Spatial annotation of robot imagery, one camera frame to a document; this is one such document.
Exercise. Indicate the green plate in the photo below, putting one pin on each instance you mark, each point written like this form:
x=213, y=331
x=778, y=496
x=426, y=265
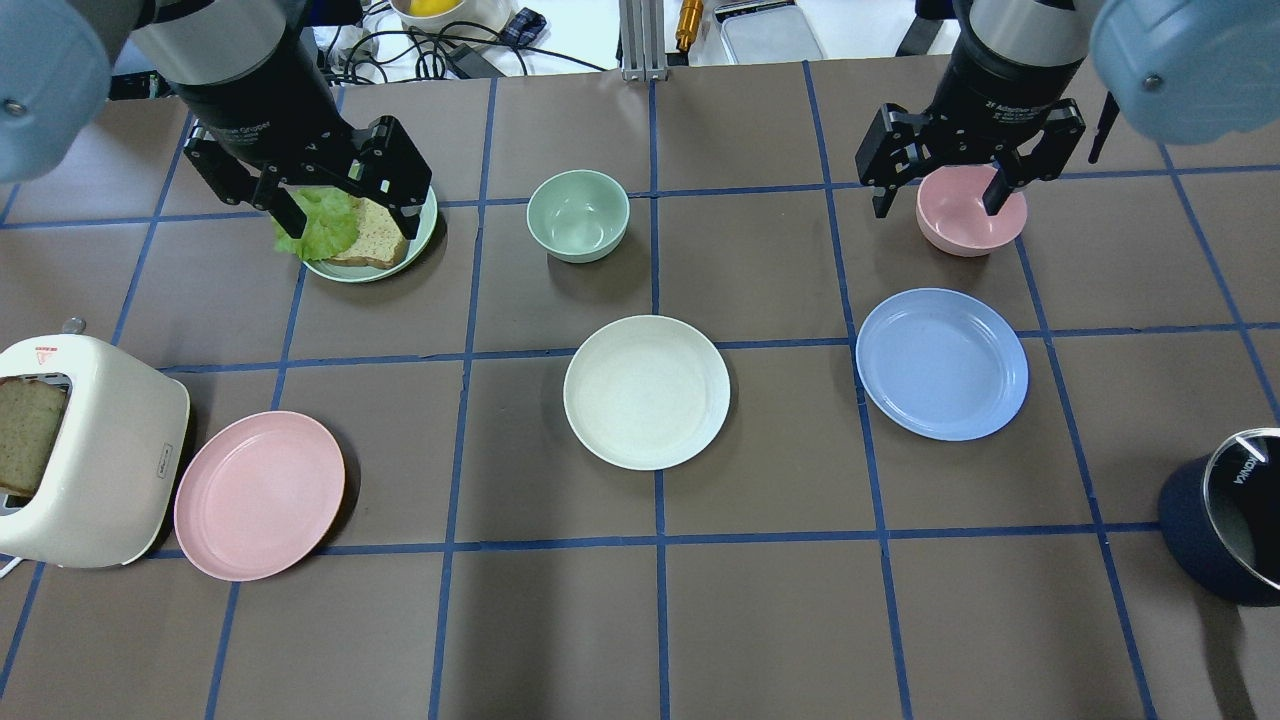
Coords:
x=365, y=274

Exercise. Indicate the cream plate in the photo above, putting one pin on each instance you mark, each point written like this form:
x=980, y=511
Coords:
x=646, y=392

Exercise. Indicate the green bowl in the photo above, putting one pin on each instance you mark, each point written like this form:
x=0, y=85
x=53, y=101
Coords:
x=578, y=216

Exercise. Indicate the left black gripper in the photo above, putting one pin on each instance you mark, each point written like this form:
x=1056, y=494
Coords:
x=262, y=118

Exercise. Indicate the lettuce leaf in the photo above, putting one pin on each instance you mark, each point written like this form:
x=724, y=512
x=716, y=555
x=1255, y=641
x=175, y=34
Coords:
x=331, y=224

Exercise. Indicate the pink plate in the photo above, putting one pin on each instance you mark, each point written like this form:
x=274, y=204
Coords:
x=259, y=496

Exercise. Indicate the black power adapter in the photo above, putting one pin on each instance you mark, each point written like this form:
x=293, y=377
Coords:
x=467, y=63

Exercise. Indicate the dark blue saucepan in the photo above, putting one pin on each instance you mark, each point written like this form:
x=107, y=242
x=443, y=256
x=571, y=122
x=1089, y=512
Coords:
x=1219, y=515

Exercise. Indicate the silver scale tray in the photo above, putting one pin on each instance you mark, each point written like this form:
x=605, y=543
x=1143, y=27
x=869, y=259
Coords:
x=766, y=32

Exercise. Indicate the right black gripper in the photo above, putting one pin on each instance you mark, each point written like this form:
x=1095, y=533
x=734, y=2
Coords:
x=985, y=88

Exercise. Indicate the blue plate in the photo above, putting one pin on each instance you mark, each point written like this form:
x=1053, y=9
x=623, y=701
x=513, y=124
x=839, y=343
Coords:
x=942, y=364

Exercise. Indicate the cream toaster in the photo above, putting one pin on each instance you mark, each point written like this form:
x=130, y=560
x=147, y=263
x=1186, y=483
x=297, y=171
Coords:
x=111, y=472

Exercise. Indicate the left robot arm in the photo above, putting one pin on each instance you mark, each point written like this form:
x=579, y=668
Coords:
x=58, y=59

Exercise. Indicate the bread slice on plate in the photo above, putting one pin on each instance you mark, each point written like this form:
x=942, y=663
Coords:
x=379, y=242

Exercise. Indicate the aluminium frame post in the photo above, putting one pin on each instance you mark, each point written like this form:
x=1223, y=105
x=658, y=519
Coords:
x=642, y=41

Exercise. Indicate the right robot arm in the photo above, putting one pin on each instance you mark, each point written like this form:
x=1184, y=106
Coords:
x=1179, y=72

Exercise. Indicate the bread slice in toaster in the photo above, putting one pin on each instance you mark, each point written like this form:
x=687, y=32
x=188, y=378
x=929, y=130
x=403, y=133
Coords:
x=31, y=413

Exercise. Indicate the pink bowl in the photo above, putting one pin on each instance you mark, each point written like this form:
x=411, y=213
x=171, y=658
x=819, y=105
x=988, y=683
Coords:
x=951, y=215

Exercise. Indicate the gold screwdriver handle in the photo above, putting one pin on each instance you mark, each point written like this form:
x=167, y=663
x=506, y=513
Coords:
x=688, y=24

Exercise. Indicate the cream bowl with fruit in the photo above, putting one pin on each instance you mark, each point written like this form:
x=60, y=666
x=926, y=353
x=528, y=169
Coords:
x=434, y=16

